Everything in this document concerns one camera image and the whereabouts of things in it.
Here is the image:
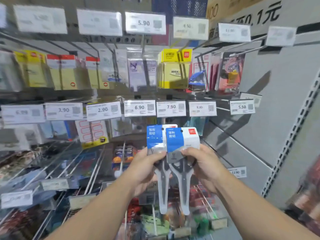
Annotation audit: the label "metal display hooks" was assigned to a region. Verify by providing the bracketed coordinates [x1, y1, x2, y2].
[0, 141, 125, 240]

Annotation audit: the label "person's right hand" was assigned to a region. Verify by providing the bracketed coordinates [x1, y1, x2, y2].
[180, 144, 226, 195]

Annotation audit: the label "blue stapler blister pack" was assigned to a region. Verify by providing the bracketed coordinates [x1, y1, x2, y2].
[188, 53, 212, 93]

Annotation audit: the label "red blister pack yellow item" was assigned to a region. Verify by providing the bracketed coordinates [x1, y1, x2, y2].
[217, 52, 246, 95]

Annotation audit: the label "person's left forearm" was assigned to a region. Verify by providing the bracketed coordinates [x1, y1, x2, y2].
[44, 172, 140, 240]

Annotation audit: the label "clear stationery pack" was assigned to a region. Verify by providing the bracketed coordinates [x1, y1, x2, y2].
[99, 48, 129, 88]

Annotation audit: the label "scissors packet blue white card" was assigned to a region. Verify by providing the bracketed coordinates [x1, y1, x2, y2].
[165, 127, 201, 216]
[146, 124, 178, 215]

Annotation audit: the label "blue printed sign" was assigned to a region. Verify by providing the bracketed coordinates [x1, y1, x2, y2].
[152, 0, 208, 26]

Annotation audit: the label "orange blue hanging pack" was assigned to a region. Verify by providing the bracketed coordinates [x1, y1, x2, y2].
[112, 144, 137, 171]

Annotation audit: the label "purple cartoon stationery pack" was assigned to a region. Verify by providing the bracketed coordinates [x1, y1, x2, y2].
[127, 47, 158, 92]

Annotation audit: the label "yellow sticky note pack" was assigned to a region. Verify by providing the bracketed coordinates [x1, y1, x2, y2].
[85, 56, 110, 90]
[47, 54, 78, 91]
[14, 50, 48, 88]

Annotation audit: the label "green packaged goods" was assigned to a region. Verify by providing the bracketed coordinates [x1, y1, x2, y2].
[140, 213, 170, 236]

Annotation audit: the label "red slim blister pack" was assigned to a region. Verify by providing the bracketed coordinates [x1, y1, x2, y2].
[209, 53, 222, 92]

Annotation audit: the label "row of white price tags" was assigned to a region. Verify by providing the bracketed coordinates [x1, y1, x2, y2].
[0, 3, 298, 47]
[0, 92, 263, 126]

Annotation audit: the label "yellow sticky notes black print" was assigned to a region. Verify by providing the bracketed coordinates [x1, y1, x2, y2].
[157, 48, 193, 90]

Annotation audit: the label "red bordered label sticker pack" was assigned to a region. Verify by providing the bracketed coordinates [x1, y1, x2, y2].
[75, 119, 110, 149]

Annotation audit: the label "person's left hand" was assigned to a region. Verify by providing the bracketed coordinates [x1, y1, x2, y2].
[124, 147, 173, 198]

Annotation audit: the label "grey slotted shelf upright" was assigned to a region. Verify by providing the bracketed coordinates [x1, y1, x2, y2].
[261, 70, 320, 198]

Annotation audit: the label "single white price tag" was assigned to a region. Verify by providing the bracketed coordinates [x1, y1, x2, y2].
[228, 166, 247, 179]
[41, 178, 70, 192]
[0, 190, 34, 209]
[69, 193, 97, 210]

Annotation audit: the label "red packaged goods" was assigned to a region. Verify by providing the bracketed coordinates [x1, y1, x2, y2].
[285, 157, 320, 230]

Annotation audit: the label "blue hanging packs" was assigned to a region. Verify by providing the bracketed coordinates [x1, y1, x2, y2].
[40, 121, 76, 141]

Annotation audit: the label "person's right forearm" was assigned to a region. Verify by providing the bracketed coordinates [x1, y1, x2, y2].
[212, 178, 320, 240]

